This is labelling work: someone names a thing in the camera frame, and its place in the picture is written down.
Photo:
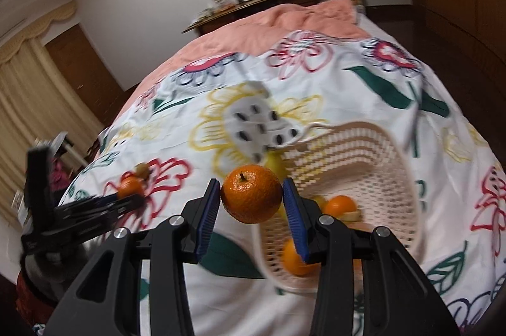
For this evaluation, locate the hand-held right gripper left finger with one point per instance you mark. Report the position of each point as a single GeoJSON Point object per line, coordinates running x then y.
{"type": "Point", "coordinates": [207, 217]}

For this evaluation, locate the yellow banana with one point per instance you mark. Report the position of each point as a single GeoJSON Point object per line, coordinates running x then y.
{"type": "Point", "coordinates": [276, 167]}

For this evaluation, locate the pink cloth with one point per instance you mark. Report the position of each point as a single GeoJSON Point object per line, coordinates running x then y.
{"type": "Point", "coordinates": [59, 174]}

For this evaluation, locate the cream plastic basket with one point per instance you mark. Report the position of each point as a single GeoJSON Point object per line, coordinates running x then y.
{"type": "Point", "coordinates": [355, 162]}

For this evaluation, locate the brown wooden door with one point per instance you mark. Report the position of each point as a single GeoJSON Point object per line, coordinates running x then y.
{"type": "Point", "coordinates": [91, 63]}

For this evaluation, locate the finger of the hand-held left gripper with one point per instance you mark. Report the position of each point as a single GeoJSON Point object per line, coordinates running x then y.
{"type": "Point", "coordinates": [99, 203]}
{"type": "Point", "coordinates": [87, 227]}

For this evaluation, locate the red cloth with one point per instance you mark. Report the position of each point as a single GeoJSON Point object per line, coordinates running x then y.
{"type": "Point", "coordinates": [33, 290]}

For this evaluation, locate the large orange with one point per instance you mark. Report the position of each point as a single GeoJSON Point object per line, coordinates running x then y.
{"type": "Point", "coordinates": [251, 193]}

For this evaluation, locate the small orange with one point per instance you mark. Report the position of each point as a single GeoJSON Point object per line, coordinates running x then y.
{"type": "Point", "coordinates": [130, 188]}

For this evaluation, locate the pink blanket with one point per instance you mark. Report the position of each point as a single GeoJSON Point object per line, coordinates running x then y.
{"type": "Point", "coordinates": [276, 24]}

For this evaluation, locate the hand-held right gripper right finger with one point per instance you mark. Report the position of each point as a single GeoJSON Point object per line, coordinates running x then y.
{"type": "Point", "coordinates": [294, 221]}

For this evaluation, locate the small brown fruit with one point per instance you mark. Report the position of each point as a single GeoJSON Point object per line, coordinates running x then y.
{"type": "Point", "coordinates": [143, 171]}

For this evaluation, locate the white floral blanket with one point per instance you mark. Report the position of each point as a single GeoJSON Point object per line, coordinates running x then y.
{"type": "Point", "coordinates": [355, 103]}

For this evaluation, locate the beige curtain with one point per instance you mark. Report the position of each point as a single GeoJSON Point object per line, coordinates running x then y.
{"type": "Point", "coordinates": [35, 95]}

